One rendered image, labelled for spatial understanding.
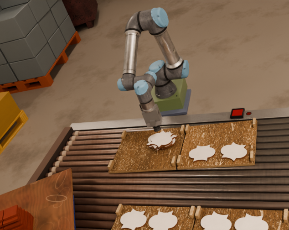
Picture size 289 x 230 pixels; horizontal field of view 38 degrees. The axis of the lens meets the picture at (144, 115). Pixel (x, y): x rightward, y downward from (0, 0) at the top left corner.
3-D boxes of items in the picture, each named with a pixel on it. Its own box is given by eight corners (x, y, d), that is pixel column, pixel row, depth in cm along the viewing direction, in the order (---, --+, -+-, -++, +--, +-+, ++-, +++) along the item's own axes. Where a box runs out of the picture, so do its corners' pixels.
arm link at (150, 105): (152, 102, 221) (137, 105, 223) (154, 109, 223) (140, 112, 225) (153, 94, 227) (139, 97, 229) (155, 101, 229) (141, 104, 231)
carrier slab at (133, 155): (126, 134, 267) (125, 132, 267) (186, 128, 251) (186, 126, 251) (109, 173, 241) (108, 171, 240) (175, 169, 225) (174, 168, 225)
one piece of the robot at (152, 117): (137, 111, 222) (147, 134, 231) (153, 107, 220) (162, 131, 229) (139, 101, 230) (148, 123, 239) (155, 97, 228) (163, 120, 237)
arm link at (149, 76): (137, 71, 234) (131, 82, 226) (155, 69, 229) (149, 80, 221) (141, 83, 238) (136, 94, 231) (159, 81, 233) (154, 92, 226)
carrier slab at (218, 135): (188, 128, 251) (187, 126, 250) (257, 121, 236) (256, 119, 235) (177, 169, 225) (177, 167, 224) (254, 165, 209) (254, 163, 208)
